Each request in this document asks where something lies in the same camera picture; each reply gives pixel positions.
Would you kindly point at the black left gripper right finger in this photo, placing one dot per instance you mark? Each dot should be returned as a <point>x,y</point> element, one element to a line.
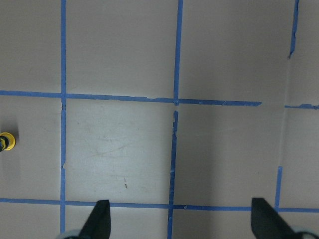
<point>266,223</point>

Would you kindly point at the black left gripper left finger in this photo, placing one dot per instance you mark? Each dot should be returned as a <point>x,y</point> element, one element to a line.
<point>98,224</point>

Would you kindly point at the yellow push button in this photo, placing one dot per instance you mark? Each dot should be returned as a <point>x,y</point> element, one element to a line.
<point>7,141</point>

